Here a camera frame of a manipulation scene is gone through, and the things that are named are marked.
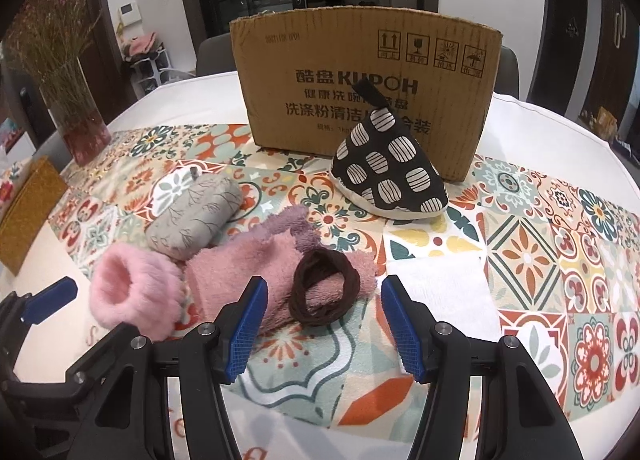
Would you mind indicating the pink fluffy cuff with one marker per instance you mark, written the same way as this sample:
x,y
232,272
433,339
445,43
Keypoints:
x,y
150,290

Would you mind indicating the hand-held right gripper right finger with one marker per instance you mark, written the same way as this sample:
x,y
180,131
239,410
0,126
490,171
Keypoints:
x,y
402,325

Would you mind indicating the black white spotted pot holder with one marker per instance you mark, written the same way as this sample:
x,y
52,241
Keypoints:
x,y
390,160

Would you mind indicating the dried pink flowers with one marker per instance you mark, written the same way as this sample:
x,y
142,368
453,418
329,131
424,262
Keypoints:
x,y
55,25

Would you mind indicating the colourful tile pattern table mat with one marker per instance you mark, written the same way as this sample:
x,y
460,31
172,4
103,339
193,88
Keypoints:
x,y
525,250

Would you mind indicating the grey dining chair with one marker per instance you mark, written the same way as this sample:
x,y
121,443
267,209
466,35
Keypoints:
x,y
215,58
507,70

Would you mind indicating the white wall control panel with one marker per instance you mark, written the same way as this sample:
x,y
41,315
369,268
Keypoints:
x,y
130,10

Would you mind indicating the pink cloth on rack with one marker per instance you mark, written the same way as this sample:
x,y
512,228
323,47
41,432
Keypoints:
x,y
140,44

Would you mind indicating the white shoe rack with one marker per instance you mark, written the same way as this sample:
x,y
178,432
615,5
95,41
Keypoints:
x,y
147,70

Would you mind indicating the pink fleece towel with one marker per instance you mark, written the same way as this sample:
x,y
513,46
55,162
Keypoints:
x,y
230,265

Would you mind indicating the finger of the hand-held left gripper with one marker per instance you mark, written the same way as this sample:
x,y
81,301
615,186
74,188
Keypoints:
x,y
55,392
50,297

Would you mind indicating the brown cardboard box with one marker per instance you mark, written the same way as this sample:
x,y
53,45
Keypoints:
x,y
300,105

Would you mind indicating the yellow box on cabinet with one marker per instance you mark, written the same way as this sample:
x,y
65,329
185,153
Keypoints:
x,y
602,123

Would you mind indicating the floral fabric cushion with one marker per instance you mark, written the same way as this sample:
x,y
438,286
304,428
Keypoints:
x,y
10,185

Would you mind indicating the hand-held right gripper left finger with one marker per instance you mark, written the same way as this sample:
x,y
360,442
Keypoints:
x,y
247,330

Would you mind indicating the grey leaf print pouch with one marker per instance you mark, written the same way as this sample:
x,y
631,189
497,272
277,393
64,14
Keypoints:
x,y
195,210

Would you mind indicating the dark wooden door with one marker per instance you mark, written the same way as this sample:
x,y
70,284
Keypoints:
x,y
555,35

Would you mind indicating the white paper tissue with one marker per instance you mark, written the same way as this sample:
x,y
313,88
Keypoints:
x,y
450,285

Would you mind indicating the glass vase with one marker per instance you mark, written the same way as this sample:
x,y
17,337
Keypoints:
x,y
80,125

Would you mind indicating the purple fleece towel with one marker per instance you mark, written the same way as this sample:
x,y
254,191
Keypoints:
x,y
285,225

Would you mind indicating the yellow woven tissue box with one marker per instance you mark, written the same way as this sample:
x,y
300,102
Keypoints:
x,y
30,210

